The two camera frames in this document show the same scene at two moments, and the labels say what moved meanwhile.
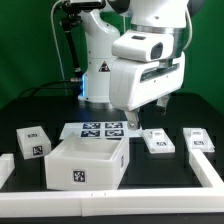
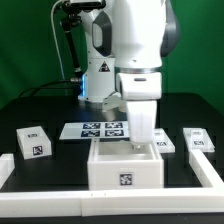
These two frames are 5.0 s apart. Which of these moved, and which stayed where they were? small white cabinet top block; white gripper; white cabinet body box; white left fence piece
Moved: white gripper; white cabinet body box
Stayed: small white cabinet top block; white left fence piece
